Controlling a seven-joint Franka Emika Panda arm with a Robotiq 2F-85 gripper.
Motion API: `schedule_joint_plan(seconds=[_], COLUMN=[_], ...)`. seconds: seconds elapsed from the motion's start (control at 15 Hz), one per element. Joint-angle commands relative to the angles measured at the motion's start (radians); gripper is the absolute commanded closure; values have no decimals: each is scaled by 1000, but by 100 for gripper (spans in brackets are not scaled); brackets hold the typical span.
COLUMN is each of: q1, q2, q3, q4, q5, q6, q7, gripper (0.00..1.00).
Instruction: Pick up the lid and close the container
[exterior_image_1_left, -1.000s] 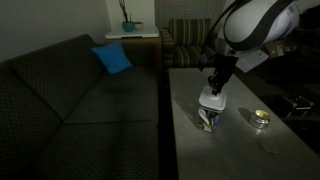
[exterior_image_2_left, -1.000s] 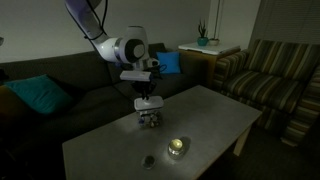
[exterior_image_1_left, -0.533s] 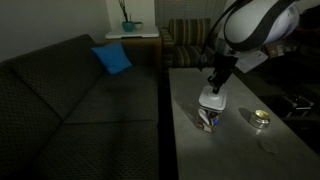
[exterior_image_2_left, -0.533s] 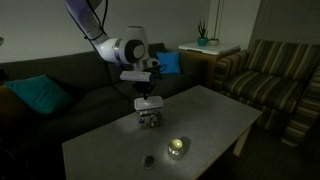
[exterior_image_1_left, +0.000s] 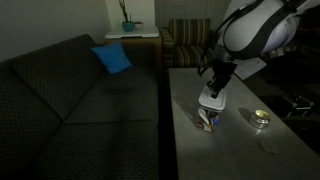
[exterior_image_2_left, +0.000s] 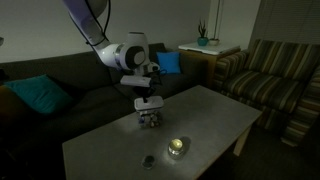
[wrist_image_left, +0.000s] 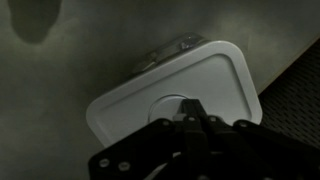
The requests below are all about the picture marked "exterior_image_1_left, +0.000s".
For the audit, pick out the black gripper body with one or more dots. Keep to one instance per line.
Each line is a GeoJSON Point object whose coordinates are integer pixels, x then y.
{"type": "Point", "coordinates": [224, 70]}

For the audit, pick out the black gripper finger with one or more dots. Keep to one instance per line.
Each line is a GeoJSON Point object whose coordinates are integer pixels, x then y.
{"type": "Point", "coordinates": [220, 87]}
{"type": "Point", "coordinates": [212, 86]}

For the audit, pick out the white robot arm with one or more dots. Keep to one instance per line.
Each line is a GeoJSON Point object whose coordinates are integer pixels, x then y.
{"type": "Point", "coordinates": [246, 30]}

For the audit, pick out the clear container with packets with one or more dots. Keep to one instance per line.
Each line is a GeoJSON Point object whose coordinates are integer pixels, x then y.
{"type": "Point", "coordinates": [207, 120]}

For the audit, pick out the striped armchair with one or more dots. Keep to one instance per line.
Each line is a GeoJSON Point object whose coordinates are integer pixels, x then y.
{"type": "Point", "coordinates": [190, 46]}

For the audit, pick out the glass candle jar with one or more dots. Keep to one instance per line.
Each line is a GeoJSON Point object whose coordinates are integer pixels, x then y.
{"type": "Point", "coordinates": [260, 118]}

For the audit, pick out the round grey coaster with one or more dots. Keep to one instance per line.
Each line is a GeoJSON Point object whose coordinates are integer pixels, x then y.
{"type": "Point", "coordinates": [269, 146]}

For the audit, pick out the black device box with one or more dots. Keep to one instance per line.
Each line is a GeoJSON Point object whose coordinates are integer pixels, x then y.
{"type": "Point", "coordinates": [298, 103]}

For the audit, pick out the wooden side table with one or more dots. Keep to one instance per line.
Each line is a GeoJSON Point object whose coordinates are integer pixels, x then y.
{"type": "Point", "coordinates": [140, 50]}

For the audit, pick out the small white plant pot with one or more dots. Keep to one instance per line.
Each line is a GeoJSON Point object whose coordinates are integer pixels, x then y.
{"type": "Point", "coordinates": [138, 25]}

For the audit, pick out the teal plant pot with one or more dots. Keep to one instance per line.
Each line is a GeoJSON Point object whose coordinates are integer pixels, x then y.
{"type": "Point", "coordinates": [128, 26]}

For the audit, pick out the blue pillow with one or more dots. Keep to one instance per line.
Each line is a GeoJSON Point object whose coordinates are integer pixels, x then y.
{"type": "Point", "coordinates": [112, 57]}

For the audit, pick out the dark grey sofa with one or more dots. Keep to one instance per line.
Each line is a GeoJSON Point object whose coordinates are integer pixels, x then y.
{"type": "Point", "coordinates": [66, 116]}

